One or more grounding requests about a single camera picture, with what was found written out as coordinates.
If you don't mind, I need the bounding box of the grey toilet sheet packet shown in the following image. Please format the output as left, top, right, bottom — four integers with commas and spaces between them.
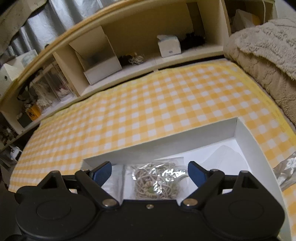
102, 164, 125, 204

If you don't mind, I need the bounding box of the white face mask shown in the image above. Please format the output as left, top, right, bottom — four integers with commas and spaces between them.
200, 145, 249, 175

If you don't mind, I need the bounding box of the clear bag of rubber bands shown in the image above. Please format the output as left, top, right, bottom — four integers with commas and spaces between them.
123, 157, 189, 202

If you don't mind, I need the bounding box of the white shallow cardboard box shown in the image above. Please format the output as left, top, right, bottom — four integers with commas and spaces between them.
83, 118, 292, 240

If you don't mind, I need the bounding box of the yellow checkered bed sheet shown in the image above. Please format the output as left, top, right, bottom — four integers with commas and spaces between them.
7, 59, 296, 241

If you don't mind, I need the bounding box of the white space heater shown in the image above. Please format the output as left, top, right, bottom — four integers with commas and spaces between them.
9, 146, 22, 161

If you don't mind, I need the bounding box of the yellow black small box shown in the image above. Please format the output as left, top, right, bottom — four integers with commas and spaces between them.
26, 104, 42, 121

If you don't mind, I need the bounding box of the doll in red dress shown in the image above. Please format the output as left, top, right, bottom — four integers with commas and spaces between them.
55, 74, 74, 102

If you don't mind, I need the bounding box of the doll in white dress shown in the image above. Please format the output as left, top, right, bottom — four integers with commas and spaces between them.
33, 78, 59, 113

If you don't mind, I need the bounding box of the open white cardboard box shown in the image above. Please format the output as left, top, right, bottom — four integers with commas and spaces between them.
69, 26, 122, 85

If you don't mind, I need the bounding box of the dried flower bundle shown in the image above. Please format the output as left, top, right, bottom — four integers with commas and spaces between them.
126, 53, 145, 65

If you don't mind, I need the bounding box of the white tissue box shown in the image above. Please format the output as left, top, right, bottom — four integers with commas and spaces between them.
157, 35, 182, 58

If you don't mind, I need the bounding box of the white file box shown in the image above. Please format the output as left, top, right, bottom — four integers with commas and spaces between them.
0, 57, 24, 96

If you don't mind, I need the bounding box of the beige fluffy blanket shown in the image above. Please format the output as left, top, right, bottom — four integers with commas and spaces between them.
223, 16, 295, 123

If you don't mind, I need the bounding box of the wooden headboard shelf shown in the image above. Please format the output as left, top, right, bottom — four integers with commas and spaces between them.
1, 1, 277, 146

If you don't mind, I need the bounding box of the grey curtain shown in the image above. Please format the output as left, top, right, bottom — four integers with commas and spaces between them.
5, 0, 116, 56

